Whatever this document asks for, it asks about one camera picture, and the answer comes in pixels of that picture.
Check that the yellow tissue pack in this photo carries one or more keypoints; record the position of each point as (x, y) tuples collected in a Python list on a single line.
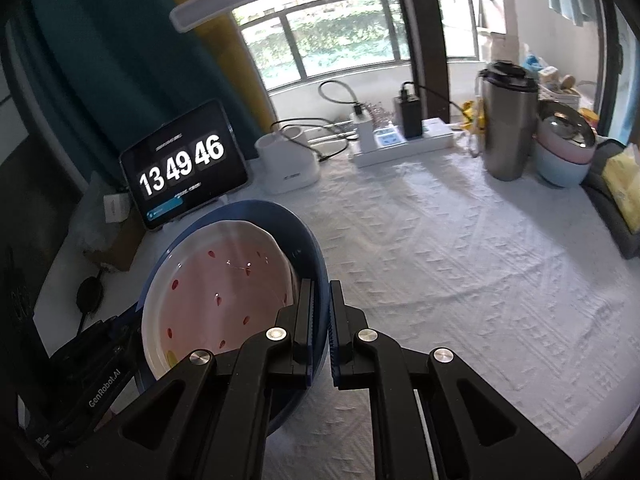
[(625, 185)]

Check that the light blue bowl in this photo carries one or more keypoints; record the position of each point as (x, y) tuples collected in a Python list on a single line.
[(557, 172)]

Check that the small white box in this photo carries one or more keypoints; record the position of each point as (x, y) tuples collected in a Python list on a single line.
[(115, 208)]

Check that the steel-lined pink bowl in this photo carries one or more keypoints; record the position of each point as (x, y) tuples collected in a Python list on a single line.
[(567, 130)]

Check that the pink spotted bowl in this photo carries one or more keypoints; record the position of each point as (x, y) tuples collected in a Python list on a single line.
[(215, 280)]

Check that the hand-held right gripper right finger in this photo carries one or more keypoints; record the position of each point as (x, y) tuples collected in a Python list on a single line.
[(334, 325)]

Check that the black round device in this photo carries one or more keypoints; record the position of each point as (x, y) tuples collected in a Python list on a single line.
[(90, 295)]

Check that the tablet with clock display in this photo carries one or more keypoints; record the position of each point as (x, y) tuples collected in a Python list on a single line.
[(182, 165)]

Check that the black door frame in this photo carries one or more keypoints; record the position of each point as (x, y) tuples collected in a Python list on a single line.
[(612, 50), (420, 35)]

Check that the dark blue bowl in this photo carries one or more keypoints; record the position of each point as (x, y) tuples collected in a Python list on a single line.
[(295, 232)]

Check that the yellow curtain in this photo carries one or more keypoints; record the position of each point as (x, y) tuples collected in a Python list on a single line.
[(220, 60)]

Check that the cardboard box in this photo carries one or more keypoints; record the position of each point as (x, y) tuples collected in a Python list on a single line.
[(117, 247)]

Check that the clear plastic bag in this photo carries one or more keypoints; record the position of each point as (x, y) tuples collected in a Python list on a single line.
[(90, 205)]

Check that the white bar lamp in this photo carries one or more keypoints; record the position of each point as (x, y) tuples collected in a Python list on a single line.
[(222, 2)]

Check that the teal curtain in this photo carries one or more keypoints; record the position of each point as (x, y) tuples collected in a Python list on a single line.
[(125, 60)]

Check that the blue snack packet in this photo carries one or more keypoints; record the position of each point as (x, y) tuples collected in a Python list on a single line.
[(532, 66)]

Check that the grey folded towel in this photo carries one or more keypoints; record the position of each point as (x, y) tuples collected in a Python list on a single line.
[(612, 225)]

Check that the yellow bag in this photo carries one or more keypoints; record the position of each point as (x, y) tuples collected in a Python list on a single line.
[(472, 117)]

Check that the black balcony railing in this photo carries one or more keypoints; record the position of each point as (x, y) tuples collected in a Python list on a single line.
[(350, 0)]

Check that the white desk appliance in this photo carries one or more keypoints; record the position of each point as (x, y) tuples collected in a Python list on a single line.
[(290, 170)]

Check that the round wooden item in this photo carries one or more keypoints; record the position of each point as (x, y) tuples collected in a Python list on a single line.
[(569, 82)]

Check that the steel tumbler with black lid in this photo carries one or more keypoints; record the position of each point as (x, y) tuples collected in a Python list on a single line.
[(507, 125)]

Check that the black power adapter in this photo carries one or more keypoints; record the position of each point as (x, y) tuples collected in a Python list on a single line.
[(407, 112)]

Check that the white plug charger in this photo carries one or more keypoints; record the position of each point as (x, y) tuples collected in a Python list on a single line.
[(364, 132)]

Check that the small printed carton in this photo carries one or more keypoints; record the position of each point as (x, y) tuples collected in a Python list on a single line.
[(551, 74)]

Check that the white plastic basket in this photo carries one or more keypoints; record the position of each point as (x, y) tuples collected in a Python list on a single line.
[(557, 97)]

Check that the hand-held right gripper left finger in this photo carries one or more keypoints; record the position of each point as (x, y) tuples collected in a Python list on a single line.
[(313, 320)]

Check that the white power strip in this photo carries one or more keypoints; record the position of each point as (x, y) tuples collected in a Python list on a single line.
[(415, 147)]

